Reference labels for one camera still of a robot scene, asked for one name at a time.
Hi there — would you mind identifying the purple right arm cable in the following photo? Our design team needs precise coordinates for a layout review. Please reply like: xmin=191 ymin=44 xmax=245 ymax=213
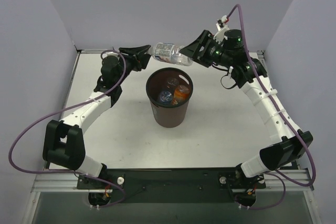
xmin=227 ymin=4 xmax=317 ymax=211

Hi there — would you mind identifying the clear plastic bottle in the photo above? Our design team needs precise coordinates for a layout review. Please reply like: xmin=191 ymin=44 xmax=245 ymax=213
xmin=164 ymin=77 xmax=180 ymax=92

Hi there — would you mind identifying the blue label plastic bottle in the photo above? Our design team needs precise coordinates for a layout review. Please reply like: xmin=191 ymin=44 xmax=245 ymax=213
xmin=157 ymin=90 xmax=173 ymax=105

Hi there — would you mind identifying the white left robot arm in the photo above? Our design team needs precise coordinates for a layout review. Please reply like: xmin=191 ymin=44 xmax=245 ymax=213
xmin=43 ymin=45 xmax=151 ymax=188

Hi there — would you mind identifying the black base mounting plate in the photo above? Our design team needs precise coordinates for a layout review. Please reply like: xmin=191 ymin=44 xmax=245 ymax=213
xmin=77 ymin=167 xmax=266 ymax=205

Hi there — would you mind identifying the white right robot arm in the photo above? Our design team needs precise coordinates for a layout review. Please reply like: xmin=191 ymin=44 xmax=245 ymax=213
xmin=180 ymin=29 xmax=313 ymax=178

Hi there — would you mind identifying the brown plastic waste bin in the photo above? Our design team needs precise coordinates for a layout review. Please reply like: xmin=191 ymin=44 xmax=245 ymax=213
xmin=145 ymin=67 xmax=194 ymax=128

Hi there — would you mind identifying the orange label plastic bottle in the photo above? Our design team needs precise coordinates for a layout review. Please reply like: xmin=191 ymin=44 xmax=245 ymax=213
xmin=171 ymin=84 xmax=190 ymax=105

